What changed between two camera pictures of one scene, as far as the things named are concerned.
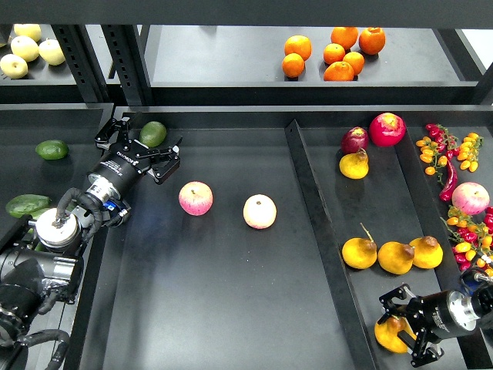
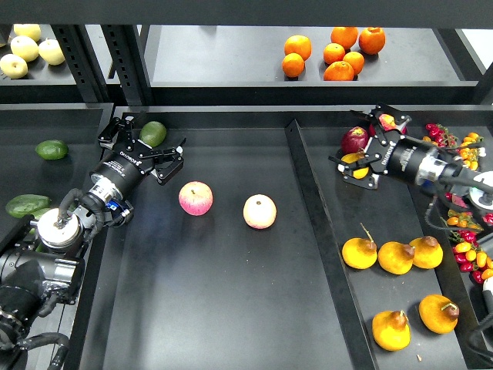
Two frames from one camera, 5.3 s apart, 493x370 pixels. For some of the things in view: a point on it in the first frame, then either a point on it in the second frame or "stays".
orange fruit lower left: (293, 65) stays
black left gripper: (125, 162) stays
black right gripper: (439, 314) -> (393, 153)
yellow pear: (387, 334) stays
